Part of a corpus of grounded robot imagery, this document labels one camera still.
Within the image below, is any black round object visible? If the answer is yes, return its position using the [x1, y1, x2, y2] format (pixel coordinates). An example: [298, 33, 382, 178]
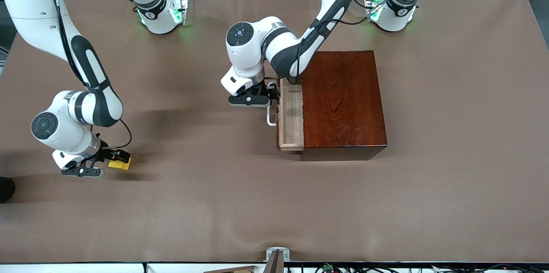
[0, 176, 16, 204]

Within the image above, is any brown table cloth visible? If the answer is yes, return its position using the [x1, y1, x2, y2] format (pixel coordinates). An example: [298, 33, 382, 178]
[0, 0, 549, 264]

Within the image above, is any yellow block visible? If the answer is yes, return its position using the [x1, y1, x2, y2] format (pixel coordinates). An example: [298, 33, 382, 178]
[108, 158, 132, 171]

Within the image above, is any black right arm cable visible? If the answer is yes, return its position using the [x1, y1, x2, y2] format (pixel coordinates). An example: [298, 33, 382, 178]
[45, 0, 133, 150]

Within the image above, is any small metal clamp bracket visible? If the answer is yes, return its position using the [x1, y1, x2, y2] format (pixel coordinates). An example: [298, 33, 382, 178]
[266, 247, 291, 263]

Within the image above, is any white flat panel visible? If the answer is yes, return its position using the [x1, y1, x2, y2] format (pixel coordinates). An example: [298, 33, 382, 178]
[0, 263, 144, 273]
[147, 264, 266, 273]

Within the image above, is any dark wooden drawer cabinet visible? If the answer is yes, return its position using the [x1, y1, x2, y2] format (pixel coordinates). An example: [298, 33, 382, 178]
[300, 51, 389, 162]

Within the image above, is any wooden drawer with white handle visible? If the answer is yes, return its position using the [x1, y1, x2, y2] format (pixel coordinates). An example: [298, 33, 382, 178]
[266, 78, 305, 152]

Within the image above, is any grey upright post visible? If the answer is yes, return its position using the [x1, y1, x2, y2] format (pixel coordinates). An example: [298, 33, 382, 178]
[264, 251, 284, 273]

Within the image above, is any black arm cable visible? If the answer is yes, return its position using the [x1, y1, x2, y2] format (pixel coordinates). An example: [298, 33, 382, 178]
[45, 0, 133, 150]
[294, 0, 389, 85]

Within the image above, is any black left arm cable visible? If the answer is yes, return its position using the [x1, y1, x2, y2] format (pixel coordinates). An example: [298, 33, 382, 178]
[294, 0, 389, 85]

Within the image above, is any flat wooden piece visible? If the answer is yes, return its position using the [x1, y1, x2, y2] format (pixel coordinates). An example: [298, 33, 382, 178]
[204, 266, 254, 273]

